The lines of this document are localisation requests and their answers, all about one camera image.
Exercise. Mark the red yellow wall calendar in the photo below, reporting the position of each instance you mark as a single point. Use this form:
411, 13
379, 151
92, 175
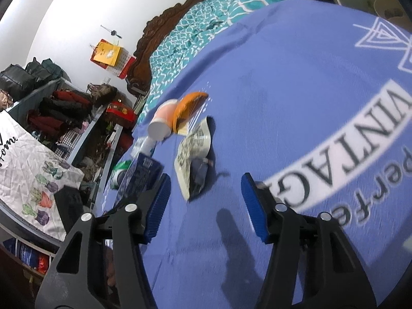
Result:
107, 53

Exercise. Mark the dark blue packet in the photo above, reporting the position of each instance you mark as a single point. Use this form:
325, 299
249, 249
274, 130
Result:
141, 173

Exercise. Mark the teal patterned bedsheet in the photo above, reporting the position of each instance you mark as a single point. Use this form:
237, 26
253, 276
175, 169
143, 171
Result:
193, 29

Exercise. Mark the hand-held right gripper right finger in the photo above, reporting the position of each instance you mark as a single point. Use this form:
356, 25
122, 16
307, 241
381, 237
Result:
254, 206

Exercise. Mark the dark green bag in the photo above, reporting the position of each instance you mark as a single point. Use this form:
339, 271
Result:
48, 67

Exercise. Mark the newspaper print bag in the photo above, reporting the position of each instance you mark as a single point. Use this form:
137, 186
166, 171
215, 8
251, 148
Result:
193, 148

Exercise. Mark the red gift box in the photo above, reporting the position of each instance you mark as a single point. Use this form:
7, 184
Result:
120, 112

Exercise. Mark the grey metal shelf rack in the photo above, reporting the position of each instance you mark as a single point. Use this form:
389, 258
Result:
87, 132

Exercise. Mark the pink paper cup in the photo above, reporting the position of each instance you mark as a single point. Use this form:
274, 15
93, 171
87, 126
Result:
161, 122

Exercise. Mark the hanging key ornament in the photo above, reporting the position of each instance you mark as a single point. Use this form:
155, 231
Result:
113, 32

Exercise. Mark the orange snack wrapper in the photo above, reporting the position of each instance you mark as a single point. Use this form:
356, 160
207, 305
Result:
190, 106

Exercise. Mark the round beige bin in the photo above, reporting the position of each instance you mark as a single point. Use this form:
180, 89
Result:
386, 4

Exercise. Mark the black bag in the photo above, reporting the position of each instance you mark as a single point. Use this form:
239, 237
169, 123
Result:
16, 82

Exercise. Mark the white cactus printed cloth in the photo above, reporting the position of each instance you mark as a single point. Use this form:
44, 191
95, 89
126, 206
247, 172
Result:
22, 167

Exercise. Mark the clear plastic bottle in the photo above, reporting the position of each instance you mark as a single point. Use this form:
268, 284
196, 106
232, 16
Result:
146, 144

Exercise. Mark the brown handbag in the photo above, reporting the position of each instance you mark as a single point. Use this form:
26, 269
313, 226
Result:
103, 93

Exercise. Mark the pile of red dark clothes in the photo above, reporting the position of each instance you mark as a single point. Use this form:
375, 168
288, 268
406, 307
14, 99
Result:
58, 109

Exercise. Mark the blue printed blanket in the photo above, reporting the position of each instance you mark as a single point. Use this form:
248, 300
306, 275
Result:
289, 119

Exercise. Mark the carved wooden headboard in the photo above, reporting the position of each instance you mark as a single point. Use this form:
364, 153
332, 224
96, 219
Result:
151, 38

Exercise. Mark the blue plastic bag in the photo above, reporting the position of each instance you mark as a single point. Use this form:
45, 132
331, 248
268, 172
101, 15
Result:
25, 252

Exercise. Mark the green drink can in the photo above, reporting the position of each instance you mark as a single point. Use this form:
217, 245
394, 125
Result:
119, 175

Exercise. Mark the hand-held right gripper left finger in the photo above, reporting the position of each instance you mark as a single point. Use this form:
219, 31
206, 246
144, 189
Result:
157, 206

